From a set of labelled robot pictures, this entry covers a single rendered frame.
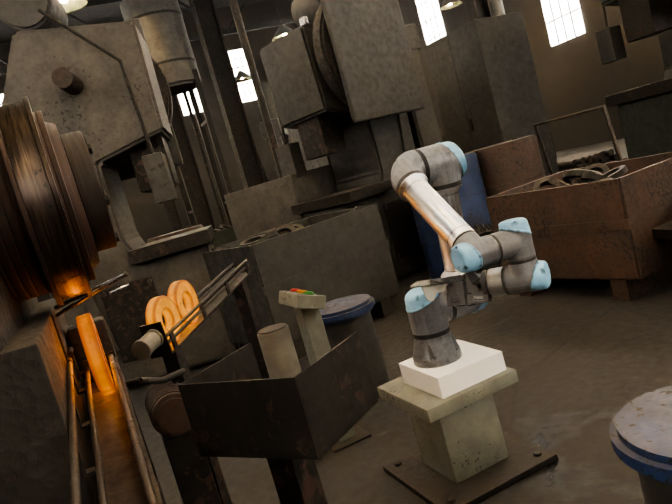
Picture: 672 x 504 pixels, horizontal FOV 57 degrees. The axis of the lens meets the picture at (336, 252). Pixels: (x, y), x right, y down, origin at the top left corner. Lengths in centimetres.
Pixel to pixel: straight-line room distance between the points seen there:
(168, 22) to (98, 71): 633
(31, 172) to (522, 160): 407
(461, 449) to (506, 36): 487
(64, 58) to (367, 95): 212
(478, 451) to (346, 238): 225
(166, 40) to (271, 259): 718
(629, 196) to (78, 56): 328
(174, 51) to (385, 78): 585
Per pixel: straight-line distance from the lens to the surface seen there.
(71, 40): 440
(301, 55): 507
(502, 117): 608
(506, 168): 493
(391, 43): 527
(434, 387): 187
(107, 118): 427
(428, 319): 189
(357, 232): 405
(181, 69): 1041
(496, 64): 616
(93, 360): 150
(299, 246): 378
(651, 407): 132
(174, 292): 210
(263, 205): 576
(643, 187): 339
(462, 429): 196
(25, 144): 139
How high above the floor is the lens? 100
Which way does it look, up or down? 7 degrees down
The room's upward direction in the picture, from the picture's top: 16 degrees counter-clockwise
